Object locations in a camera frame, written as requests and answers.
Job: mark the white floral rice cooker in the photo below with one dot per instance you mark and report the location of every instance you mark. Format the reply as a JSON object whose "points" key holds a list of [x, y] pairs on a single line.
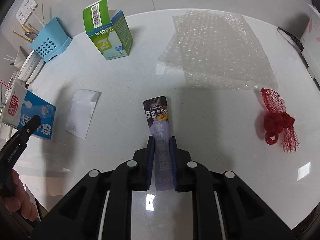
{"points": [[312, 45]]}

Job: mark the person's left hand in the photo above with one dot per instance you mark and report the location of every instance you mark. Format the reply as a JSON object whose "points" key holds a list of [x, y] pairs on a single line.
{"points": [[21, 200]]}

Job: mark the blue white milk carton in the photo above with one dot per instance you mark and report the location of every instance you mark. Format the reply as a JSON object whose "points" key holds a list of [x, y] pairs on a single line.
{"points": [[30, 112]]}

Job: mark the white plastic straws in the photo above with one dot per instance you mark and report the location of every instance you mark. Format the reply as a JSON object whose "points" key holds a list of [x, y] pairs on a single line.
{"points": [[37, 17]]}

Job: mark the white cup with sticks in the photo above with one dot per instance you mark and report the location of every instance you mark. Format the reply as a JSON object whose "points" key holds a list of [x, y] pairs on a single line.
{"points": [[15, 58]]}

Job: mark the blue utensil holder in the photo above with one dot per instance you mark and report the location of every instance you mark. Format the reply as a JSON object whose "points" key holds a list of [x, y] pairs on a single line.
{"points": [[50, 41]]}

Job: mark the red mesh net bag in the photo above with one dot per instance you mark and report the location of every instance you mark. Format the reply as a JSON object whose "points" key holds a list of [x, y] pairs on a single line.
{"points": [[277, 120]]}

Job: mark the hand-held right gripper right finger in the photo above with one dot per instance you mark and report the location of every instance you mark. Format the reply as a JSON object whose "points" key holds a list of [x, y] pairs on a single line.
{"points": [[173, 165]]}

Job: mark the white double wall socket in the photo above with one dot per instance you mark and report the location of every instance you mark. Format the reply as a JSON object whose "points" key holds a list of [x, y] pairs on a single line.
{"points": [[26, 7]]}

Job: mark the clear bubble wrap sheet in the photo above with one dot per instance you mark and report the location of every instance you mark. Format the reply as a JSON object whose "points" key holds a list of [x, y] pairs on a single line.
{"points": [[220, 52]]}

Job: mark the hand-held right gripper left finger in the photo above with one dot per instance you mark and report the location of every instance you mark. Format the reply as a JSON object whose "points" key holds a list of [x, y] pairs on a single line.
{"points": [[150, 165]]}

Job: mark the green medicine box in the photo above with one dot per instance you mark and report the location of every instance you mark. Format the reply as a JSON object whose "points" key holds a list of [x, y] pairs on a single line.
{"points": [[110, 32]]}

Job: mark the bundle of wooden chopsticks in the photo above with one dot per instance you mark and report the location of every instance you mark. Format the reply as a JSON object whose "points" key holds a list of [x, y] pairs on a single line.
{"points": [[27, 31]]}

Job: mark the small white plastic bag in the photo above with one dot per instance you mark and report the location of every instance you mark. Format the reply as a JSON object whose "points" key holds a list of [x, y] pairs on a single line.
{"points": [[81, 113]]}

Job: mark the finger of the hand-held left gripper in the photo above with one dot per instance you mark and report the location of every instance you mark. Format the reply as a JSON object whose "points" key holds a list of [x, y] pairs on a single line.
{"points": [[31, 125]]}

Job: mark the purple stick packet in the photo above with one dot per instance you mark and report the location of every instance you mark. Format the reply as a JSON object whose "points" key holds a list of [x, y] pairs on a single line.
{"points": [[160, 130]]}

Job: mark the stack of white bowls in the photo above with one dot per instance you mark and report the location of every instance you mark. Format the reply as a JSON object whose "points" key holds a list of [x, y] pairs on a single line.
{"points": [[31, 66]]}

